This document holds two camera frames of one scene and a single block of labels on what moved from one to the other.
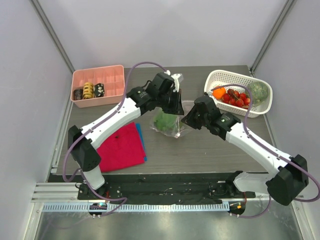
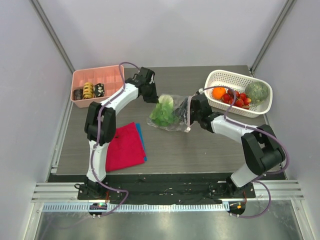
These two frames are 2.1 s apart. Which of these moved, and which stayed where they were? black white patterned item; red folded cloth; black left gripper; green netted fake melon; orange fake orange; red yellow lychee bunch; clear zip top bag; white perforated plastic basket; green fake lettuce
Moved: green fake lettuce; clear zip top bag; black left gripper
Stayed: black white patterned item; red yellow lychee bunch; white perforated plastic basket; orange fake orange; green netted fake melon; red folded cloth
